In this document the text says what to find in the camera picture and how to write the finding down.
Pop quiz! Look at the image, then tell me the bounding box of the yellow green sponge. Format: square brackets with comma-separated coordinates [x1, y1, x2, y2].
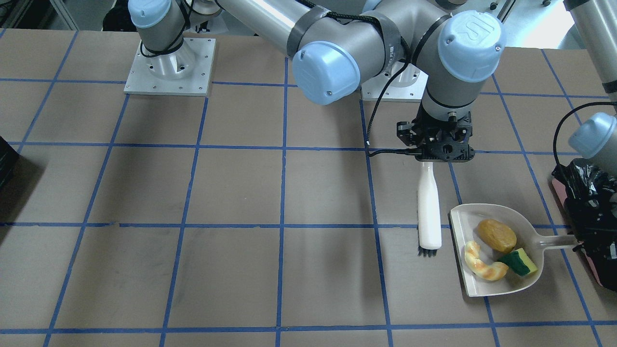
[498, 248, 538, 277]

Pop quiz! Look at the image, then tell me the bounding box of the beige plastic dustpan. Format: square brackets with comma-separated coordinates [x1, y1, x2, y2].
[449, 203, 578, 297]

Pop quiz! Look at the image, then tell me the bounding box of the toy croissant piece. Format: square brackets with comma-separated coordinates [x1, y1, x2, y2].
[464, 240, 510, 281]

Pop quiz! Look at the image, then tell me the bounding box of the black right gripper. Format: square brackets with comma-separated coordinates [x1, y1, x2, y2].
[396, 110, 475, 162]

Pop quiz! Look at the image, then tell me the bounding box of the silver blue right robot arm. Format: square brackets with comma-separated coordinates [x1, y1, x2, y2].
[128, 0, 506, 162]

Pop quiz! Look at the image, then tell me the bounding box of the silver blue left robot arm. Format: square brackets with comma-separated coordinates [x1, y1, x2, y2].
[564, 0, 617, 166]

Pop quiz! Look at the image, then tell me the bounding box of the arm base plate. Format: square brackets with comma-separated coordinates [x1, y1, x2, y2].
[124, 38, 216, 96]
[361, 66, 428, 103]

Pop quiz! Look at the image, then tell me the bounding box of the black box at edge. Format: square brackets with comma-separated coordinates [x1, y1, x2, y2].
[0, 136, 20, 190]

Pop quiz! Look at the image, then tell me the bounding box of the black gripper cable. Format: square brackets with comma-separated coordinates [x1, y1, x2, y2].
[366, 58, 420, 158]

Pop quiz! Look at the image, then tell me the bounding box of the brown toy potato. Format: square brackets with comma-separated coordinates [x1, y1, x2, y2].
[477, 219, 517, 254]

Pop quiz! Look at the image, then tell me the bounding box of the bin with black bag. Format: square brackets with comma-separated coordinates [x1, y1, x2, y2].
[552, 158, 617, 292]

